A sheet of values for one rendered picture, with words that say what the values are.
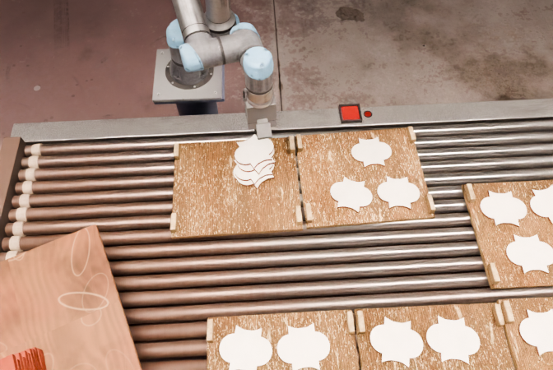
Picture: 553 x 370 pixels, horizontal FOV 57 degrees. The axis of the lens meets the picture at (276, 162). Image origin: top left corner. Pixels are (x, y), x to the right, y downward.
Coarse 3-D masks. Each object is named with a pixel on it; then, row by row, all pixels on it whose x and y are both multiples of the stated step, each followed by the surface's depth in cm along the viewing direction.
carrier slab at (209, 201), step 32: (192, 160) 171; (224, 160) 171; (288, 160) 171; (192, 192) 164; (224, 192) 164; (256, 192) 164; (288, 192) 164; (192, 224) 158; (224, 224) 158; (256, 224) 158; (288, 224) 158
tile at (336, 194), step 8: (336, 184) 164; (344, 184) 164; (352, 184) 164; (360, 184) 164; (336, 192) 163; (344, 192) 163; (352, 192) 163; (360, 192) 163; (368, 192) 163; (336, 200) 162; (344, 200) 161; (352, 200) 161; (360, 200) 161; (368, 200) 161; (352, 208) 160
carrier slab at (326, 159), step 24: (312, 144) 174; (336, 144) 174; (408, 144) 174; (312, 168) 169; (336, 168) 169; (360, 168) 169; (384, 168) 169; (408, 168) 169; (312, 192) 164; (336, 216) 160; (360, 216) 160; (384, 216) 160; (408, 216) 160; (432, 216) 160
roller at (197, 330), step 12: (168, 324) 145; (180, 324) 144; (192, 324) 144; (204, 324) 144; (132, 336) 142; (144, 336) 142; (156, 336) 142; (168, 336) 143; (180, 336) 143; (192, 336) 143; (204, 336) 143
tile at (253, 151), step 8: (256, 136) 169; (240, 144) 168; (248, 144) 168; (256, 144) 168; (264, 144) 168; (272, 144) 168; (240, 152) 166; (248, 152) 166; (256, 152) 166; (264, 152) 166; (240, 160) 164; (248, 160) 164; (256, 160) 164; (264, 160) 165
